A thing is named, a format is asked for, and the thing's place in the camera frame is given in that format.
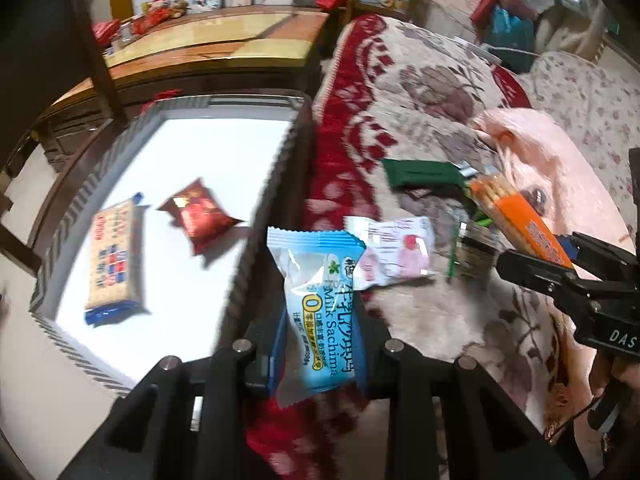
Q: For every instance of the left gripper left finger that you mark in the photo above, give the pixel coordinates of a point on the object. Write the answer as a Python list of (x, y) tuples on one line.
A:
[(244, 372)]

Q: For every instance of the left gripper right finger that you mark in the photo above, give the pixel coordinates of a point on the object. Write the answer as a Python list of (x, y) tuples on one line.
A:
[(387, 368)]

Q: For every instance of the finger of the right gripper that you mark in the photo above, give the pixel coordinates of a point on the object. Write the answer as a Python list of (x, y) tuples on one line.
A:
[(600, 249), (546, 277)]

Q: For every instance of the orange cracker pack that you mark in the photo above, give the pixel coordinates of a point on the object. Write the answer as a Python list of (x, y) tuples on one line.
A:
[(515, 217)]

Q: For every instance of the green black matcha packet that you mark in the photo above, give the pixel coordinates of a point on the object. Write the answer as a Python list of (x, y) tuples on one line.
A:
[(474, 250)]

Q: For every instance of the light blue sachima packet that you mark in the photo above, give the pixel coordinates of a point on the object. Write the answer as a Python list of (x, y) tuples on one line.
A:
[(317, 268)]

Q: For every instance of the white pink strawberry snack bag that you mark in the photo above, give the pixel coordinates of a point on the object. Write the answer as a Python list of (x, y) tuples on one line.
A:
[(397, 251)]

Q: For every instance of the dark green snack packet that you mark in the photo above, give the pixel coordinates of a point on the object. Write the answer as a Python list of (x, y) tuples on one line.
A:
[(422, 174)]

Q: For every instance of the beige cracker pack blue ends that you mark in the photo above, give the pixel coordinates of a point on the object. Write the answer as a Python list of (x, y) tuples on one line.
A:
[(115, 287)]

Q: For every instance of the red gold snack packet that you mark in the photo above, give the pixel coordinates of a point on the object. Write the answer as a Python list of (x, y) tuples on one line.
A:
[(204, 222)]

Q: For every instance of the person's right hand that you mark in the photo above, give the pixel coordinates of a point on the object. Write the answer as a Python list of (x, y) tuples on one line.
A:
[(614, 383)]

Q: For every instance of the pink quilted blanket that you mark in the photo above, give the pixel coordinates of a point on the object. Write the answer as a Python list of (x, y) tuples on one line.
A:
[(539, 159)]

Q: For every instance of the floral white bedsheet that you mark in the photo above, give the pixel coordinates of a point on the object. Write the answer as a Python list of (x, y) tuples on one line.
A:
[(598, 109)]

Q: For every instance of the white tray with striped rim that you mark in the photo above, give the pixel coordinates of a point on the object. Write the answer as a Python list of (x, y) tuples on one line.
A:
[(250, 150)]

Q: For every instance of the teal plastic bag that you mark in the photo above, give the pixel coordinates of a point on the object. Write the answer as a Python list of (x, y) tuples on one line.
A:
[(512, 40)]

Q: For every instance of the red cream floral blanket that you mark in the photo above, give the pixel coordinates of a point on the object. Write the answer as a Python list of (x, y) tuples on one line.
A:
[(397, 91)]

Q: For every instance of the wooden coffee table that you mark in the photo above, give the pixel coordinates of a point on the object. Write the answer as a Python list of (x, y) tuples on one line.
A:
[(231, 49)]

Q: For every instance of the framed photo on table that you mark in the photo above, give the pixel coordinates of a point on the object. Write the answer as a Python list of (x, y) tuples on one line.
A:
[(202, 6)]

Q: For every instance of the red gift box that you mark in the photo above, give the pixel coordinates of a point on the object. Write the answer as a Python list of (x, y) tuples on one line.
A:
[(105, 31)]

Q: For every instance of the dark wooden chair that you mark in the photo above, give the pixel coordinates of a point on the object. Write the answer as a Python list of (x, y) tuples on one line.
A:
[(47, 48)]

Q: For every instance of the red toy figurines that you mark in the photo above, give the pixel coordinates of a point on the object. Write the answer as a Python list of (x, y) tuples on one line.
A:
[(156, 12)]

